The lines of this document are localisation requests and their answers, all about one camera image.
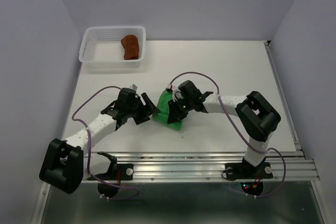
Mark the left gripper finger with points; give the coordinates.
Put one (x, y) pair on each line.
(150, 108)
(140, 116)

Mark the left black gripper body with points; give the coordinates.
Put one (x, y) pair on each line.
(133, 109)

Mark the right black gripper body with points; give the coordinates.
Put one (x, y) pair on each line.
(188, 102)

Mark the green towel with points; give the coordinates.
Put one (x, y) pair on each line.
(163, 106)

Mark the brown towel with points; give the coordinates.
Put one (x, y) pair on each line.
(130, 45)

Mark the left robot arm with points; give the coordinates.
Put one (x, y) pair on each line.
(68, 162)

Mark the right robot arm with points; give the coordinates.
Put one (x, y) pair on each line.
(258, 117)

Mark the white plastic perforated basket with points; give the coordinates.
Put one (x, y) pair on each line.
(101, 47)

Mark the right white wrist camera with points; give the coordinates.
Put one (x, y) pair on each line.
(176, 93)

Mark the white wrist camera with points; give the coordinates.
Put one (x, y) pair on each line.
(133, 87)
(176, 93)

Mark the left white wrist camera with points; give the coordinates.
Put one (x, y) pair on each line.
(133, 87)

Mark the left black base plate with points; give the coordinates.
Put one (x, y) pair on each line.
(117, 172)

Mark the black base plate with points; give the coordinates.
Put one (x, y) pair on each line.
(245, 171)
(117, 172)

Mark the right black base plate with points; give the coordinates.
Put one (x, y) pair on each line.
(245, 171)

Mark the aluminium rail frame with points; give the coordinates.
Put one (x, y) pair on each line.
(181, 165)

